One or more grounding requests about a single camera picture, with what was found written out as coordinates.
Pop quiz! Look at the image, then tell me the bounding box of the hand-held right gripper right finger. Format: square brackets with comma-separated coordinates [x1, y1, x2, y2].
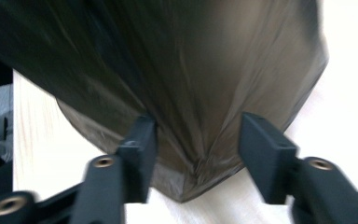
[238, 112, 358, 224]

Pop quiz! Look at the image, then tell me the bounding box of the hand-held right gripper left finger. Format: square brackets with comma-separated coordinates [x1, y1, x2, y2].
[69, 115, 158, 224]

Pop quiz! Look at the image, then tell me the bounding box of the black plastic garbage bag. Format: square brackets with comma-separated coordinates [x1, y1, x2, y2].
[0, 0, 330, 203]

